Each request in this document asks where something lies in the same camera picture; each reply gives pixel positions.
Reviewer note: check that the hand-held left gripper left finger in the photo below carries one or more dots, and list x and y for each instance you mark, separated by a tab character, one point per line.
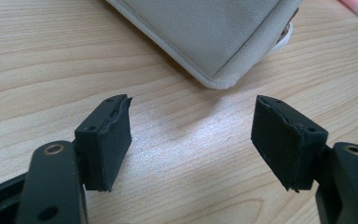
105	146

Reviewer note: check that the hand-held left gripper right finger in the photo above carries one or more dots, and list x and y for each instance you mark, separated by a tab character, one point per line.
287	143

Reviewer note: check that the beige fabric pouch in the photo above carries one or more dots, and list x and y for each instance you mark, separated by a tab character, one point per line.
211	34

